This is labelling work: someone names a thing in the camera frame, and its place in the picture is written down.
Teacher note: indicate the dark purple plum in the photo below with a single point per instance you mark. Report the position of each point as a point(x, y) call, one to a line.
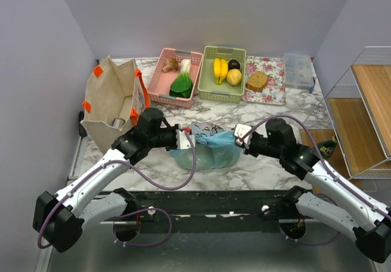
point(234, 64)

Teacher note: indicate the green plastic basket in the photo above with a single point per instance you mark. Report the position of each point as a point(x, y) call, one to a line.
point(208, 89)

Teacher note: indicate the light blue plastic grocery bag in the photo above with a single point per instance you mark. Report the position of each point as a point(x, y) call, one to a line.
point(214, 146)

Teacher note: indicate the clear plastic organizer box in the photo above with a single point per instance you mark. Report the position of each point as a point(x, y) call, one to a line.
point(298, 71)

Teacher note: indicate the brown mushroom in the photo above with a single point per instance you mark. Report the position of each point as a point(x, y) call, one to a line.
point(170, 64)

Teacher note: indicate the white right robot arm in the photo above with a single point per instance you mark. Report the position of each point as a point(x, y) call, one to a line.
point(363, 219)

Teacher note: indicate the floral rectangular tray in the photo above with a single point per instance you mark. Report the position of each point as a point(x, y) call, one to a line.
point(274, 92)

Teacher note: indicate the green bok choy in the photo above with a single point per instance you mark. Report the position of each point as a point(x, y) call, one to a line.
point(183, 84)

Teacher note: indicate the brown bread slice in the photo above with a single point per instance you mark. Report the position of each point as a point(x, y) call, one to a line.
point(257, 81)

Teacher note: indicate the beige canvas tote bag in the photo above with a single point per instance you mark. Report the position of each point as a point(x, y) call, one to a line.
point(113, 90)

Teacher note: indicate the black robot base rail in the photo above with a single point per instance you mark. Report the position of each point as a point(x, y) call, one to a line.
point(207, 211)

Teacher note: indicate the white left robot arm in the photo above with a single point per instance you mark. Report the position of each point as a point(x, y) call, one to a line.
point(60, 218)

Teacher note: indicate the silver metal can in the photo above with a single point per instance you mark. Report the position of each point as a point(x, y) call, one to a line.
point(118, 122)

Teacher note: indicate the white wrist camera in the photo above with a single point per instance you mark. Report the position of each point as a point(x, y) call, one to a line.
point(185, 140)
point(242, 134)

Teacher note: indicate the white wire wooden shelf rack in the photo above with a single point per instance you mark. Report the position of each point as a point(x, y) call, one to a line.
point(356, 111)

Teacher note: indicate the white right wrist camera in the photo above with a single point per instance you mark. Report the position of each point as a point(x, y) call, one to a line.
point(242, 134)

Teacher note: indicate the green glass bottle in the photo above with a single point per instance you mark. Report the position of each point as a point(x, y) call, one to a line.
point(327, 147)

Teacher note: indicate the pink plastic basket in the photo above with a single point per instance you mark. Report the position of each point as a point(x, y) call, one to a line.
point(159, 85)

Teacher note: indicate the yellow pear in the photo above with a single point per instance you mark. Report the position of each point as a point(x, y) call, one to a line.
point(234, 77)

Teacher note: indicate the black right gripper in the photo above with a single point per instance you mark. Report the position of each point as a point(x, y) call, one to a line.
point(250, 150)

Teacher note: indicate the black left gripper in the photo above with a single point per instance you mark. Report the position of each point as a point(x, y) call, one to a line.
point(173, 129)

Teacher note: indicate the yellow banana bunch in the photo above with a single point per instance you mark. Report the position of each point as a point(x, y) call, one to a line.
point(220, 67)

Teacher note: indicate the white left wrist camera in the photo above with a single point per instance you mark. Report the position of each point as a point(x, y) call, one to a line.
point(185, 140)

